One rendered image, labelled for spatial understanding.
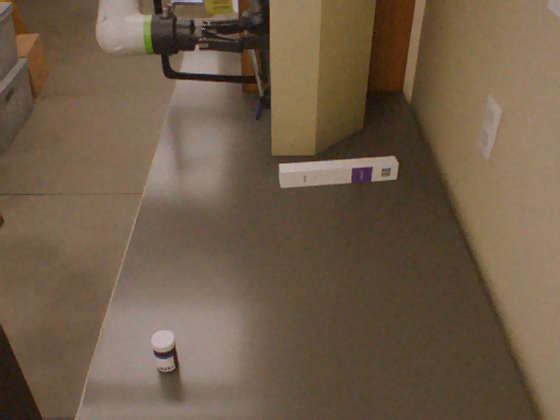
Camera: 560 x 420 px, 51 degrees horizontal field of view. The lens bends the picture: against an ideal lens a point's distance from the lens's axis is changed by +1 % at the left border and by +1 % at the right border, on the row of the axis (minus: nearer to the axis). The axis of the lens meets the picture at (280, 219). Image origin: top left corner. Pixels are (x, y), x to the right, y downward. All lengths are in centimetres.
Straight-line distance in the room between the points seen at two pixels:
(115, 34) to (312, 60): 47
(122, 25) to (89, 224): 158
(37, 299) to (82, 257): 28
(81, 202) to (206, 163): 167
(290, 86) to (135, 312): 64
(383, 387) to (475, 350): 18
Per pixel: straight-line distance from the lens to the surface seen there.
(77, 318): 246
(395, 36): 178
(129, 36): 148
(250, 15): 144
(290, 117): 143
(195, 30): 149
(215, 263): 116
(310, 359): 100
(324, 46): 137
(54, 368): 232
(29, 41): 434
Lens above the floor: 172
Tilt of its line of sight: 38 degrees down
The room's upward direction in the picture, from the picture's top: straight up
